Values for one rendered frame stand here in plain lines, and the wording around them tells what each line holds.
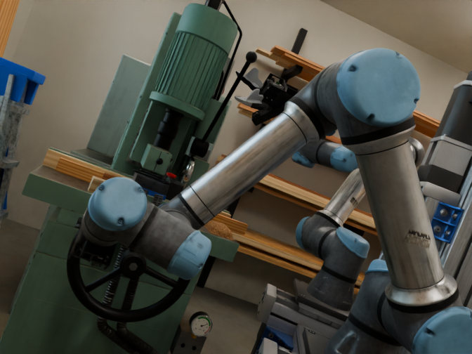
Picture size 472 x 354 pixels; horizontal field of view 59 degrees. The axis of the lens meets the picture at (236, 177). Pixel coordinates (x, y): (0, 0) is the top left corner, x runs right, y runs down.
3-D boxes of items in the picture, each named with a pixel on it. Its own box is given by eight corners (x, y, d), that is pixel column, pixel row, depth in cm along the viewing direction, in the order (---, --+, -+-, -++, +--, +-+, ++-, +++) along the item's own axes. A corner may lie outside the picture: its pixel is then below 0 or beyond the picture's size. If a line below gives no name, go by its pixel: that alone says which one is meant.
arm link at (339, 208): (315, 251, 136) (406, 128, 146) (285, 234, 148) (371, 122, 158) (330, 269, 143) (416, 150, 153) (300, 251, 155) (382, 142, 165)
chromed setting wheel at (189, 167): (177, 190, 139) (190, 156, 139) (172, 185, 151) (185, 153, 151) (185, 194, 140) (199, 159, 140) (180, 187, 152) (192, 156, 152)
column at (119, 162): (95, 205, 144) (172, 9, 142) (98, 194, 165) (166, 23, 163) (156, 225, 151) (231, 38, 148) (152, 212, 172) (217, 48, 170)
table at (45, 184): (10, 201, 96) (19, 177, 96) (35, 181, 125) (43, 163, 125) (242, 274, 114) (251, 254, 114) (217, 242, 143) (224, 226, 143)
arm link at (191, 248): (210, 230, 73) (156, 197, 71) (218, 247, 62) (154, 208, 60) (185, 268, 73) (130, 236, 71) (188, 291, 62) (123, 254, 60)
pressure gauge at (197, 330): (184, 339, 116) (195, 312, 115) (182, 333, 119) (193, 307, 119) (205, 345, 117) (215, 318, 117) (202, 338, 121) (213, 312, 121)
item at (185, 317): (171, 357, 118) (181, 331, 118) (166, 335, 130) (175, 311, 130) (198, 363, 121) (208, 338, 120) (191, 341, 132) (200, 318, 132)
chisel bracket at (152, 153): (140, 172, 124) (150, 145, 123) (138, 167, 137) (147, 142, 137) (164, 181, 126) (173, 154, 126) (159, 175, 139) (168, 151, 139)
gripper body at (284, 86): (267, 71, 126) (301, 87, 129) (254, 93, 131) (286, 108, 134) (269, 83, 120) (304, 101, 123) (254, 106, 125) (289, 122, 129)
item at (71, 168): (55, 171, 121) (60, 157, 121) (55, 169, 123) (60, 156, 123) (244, 236, 140) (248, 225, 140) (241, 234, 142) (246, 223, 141)
